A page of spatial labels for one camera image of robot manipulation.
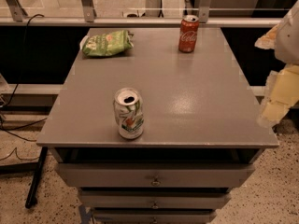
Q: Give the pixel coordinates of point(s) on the red coke can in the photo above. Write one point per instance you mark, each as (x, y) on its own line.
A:
(188, 33)

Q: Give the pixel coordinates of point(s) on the bottom grey drawer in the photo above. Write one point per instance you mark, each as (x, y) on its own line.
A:
(147, 216)

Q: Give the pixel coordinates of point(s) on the white green 7up can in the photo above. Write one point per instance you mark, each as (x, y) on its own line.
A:
(128, 110)

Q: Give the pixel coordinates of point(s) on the grey drawer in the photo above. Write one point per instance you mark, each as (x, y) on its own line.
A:
(154, 175)
(154, 199)
(147, 216)

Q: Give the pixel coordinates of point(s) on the grey metal bracket left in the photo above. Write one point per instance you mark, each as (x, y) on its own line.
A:
(18, 13)

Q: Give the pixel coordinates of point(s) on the metal railing bar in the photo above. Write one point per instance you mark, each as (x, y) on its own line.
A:
(153, 22)

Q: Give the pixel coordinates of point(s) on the grey metal bracket middle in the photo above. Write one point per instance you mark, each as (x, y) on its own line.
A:
(88, 10)

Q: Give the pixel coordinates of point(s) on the grey drawer cabinet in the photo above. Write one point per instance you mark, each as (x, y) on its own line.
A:
(197, 107)

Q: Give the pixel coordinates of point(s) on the black metal stand leg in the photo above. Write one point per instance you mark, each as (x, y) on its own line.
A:
(35, 167)

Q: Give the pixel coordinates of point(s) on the middle grey drawer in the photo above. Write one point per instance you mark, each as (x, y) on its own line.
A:
(154, 199)

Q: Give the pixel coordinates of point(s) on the top grey drawer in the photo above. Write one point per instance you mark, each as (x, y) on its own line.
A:
(154, 175)

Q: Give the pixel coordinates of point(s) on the green chip bag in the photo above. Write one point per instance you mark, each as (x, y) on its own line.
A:
(106, 45)

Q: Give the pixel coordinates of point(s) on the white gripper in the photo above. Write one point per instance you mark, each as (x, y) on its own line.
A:
(289, 39)

